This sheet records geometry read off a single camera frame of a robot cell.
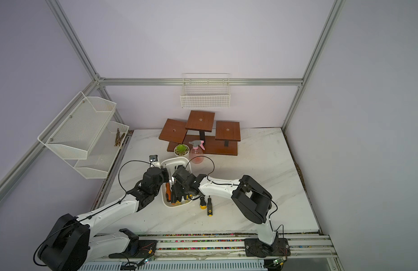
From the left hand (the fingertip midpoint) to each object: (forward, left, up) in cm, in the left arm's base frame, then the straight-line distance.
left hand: (162, 168), depth 87 cm
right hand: (-9, -9, -8) cm, 15 cm away
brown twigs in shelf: (+20, +29, +2) cm, 35 cm away
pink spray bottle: (+13, -17, -3) cm, 22 cm away
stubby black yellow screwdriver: (-15, -22, -10) cm, 28 cm away
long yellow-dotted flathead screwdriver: (-17, -25, -10) cm, 32 cm away
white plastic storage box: (+3, -4, 0) cm, 5 cm away
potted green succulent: (+14, -8, -3) cm, 16 cm away
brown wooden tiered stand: (+20, -31, +3) cm, 36 cm away
